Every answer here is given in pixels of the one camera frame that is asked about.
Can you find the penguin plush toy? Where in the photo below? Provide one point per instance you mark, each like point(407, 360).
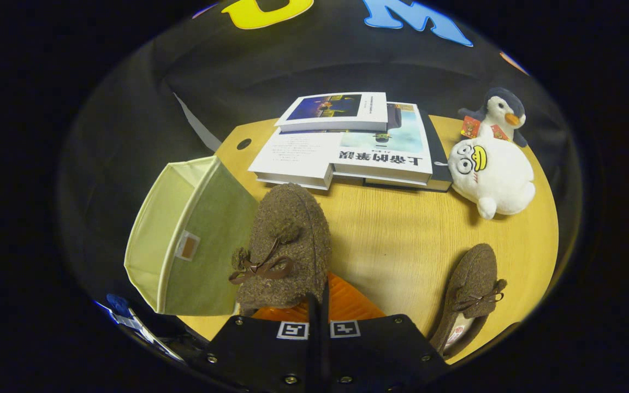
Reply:
point(497, 112)

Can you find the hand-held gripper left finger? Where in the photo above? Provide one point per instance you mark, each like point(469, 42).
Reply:
point(260, 355)

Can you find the beige fabric storage box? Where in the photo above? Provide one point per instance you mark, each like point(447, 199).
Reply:
point(211, 218)

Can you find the small white picture-cover book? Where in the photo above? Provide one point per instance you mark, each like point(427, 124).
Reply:
point(369, 106)

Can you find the brown fuzzy shoe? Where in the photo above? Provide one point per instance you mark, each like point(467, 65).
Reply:
point(292, 218)
point(475, 273)

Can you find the dark cover book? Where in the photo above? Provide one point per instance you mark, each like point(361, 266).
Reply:
point(439, 147)

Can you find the large white text-cover book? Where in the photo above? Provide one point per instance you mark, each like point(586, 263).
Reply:
point(292, 155)

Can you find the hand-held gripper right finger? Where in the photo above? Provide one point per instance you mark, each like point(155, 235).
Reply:
point(380, 355)

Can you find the white duck plush toy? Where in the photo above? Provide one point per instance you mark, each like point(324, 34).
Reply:
point(500, 180)

